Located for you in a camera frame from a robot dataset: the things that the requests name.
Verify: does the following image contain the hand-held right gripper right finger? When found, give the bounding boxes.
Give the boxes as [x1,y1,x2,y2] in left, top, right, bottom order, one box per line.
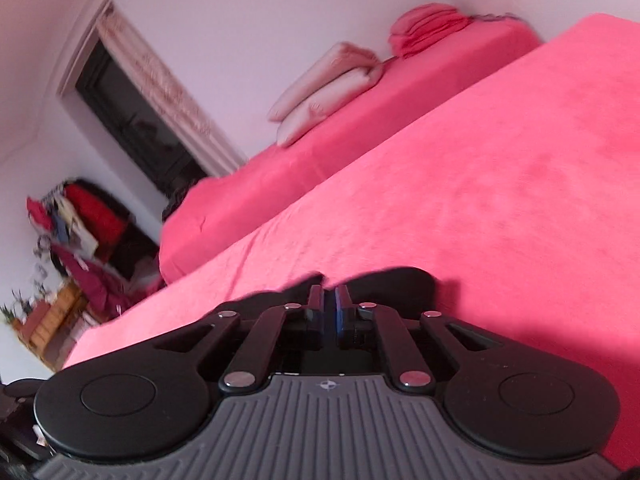
[334,285,504,392]

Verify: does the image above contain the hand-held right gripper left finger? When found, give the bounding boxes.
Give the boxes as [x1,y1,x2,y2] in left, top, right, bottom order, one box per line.
[152,285,331,394]

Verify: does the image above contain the black knit pants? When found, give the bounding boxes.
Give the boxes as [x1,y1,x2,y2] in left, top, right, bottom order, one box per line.
[235,267,436,322]

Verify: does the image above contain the pink bed with sheet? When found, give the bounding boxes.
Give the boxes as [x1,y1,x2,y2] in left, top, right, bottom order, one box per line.
[158,19,544,286]

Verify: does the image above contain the dark cloth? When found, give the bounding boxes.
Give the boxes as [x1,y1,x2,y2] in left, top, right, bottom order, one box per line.
[161,179,202,222]

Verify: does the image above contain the folded light pink quilt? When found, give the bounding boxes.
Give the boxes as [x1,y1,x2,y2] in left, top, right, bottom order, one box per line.
[275,66,386,149]
[267,42,382,122]

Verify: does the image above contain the wooden cabinet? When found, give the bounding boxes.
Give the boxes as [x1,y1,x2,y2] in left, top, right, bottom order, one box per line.
[12,280,97,374]

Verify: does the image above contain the dark window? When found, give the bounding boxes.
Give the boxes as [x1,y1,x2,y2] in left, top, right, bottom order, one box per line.
[74,40,209,197]

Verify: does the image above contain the pink patterned curtain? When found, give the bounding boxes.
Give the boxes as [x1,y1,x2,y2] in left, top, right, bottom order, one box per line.
[96,1,249,179]

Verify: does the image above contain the folded coral blanket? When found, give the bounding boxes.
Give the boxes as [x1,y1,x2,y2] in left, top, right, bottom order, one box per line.
[387,3,474,59]

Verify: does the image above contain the potted plant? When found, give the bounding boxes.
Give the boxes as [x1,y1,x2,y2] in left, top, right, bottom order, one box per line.
[0,287,32,328]

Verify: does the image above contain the dark object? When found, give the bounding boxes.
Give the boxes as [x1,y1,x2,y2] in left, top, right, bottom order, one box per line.
[0,379,57,467]

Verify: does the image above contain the grey lace cloth edge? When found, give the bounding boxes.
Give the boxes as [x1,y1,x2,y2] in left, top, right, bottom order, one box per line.
[467,11,527,25]

